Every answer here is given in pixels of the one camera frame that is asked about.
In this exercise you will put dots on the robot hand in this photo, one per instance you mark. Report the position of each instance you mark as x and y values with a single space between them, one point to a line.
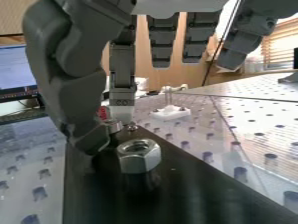
67 66

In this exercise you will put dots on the silver bearing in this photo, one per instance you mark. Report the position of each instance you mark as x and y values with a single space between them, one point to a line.
115 126

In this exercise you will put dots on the computer screen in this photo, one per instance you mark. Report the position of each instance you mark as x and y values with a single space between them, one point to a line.
15 73

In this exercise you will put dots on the small silver nut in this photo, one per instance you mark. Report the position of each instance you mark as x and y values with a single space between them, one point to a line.
132 126

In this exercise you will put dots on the small white box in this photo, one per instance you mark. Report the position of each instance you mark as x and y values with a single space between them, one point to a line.
171 112

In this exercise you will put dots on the silver hex nut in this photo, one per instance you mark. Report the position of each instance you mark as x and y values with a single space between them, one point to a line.
139 156

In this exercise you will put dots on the thin stick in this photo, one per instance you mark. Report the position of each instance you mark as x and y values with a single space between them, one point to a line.
217 55

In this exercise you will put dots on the clear box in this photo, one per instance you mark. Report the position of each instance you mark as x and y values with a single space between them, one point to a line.
248 110

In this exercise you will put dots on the black plate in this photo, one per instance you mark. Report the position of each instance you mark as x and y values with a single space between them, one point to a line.
187 196

